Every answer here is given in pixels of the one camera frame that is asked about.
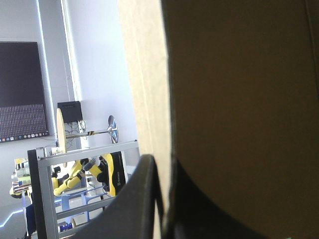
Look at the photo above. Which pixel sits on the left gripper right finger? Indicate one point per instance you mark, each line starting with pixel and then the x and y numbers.
pixel 194 219

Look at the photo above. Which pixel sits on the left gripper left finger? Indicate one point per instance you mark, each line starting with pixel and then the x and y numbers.
pixel 134 204

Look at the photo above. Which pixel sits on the brown cardboard box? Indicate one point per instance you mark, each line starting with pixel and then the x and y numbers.
pixel 239 94

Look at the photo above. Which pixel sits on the yellow robot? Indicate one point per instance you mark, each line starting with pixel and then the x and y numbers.
pixel 109 171

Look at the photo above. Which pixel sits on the pale blue chair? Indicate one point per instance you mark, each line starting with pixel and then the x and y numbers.
pixel 65 202

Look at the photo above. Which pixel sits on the grey metal rack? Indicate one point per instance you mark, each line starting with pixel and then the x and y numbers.
pixel 46 189

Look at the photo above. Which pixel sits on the round wooden pedestal table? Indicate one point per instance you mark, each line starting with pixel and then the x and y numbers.
pixel 60 129

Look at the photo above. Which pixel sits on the black wall-mounted box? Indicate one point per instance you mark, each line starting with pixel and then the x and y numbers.
pixel 70 111

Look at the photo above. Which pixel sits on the dark wall display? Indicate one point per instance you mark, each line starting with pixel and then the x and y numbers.
pixel 20 82

